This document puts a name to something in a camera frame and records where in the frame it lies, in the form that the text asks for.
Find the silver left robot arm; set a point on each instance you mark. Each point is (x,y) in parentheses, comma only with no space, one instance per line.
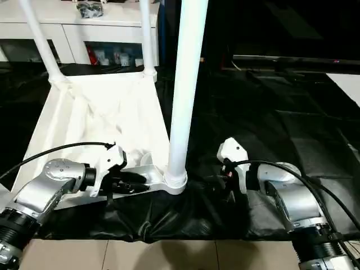
(50,180)

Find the white sideboard cabinet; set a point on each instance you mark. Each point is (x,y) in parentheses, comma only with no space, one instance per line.
(84,31)

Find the dark glittery ornament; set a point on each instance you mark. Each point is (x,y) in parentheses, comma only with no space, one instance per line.
(90,9)

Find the white plastic table top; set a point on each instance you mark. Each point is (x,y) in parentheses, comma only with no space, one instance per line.
(98,112)

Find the white low furniture top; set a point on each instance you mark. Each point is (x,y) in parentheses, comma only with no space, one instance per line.
(346,87)

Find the black flat board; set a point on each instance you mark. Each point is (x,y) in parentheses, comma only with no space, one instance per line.
(295,58)

